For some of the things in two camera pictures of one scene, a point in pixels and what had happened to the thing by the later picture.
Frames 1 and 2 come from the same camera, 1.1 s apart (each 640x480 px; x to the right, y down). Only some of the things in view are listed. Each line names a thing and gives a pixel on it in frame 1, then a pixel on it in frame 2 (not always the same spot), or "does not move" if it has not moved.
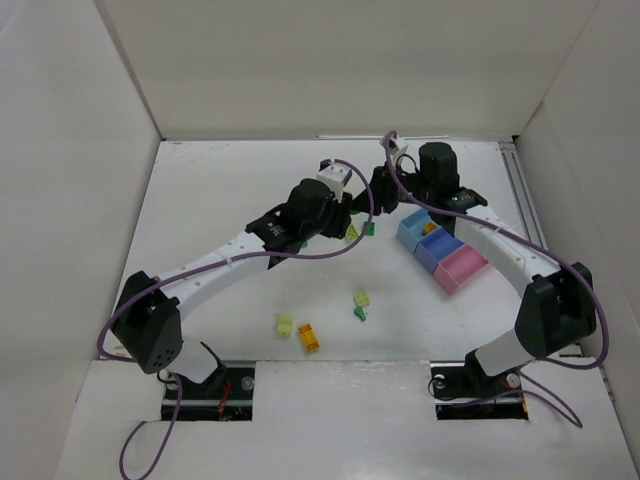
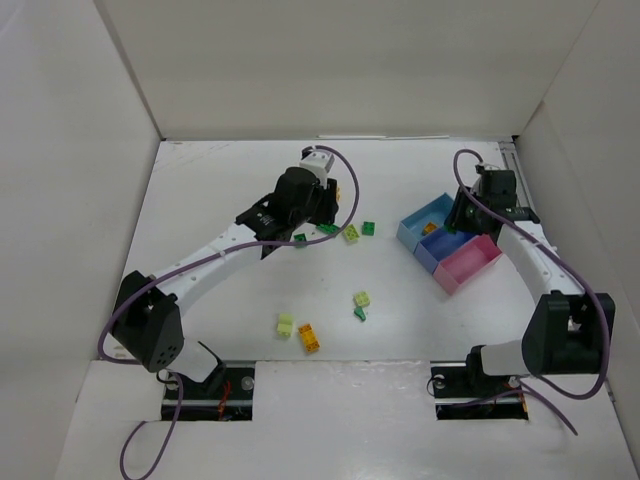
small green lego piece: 359,312 does not move
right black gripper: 379,185 to 463,215
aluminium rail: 522,195 does not move
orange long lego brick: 309,338 does not move
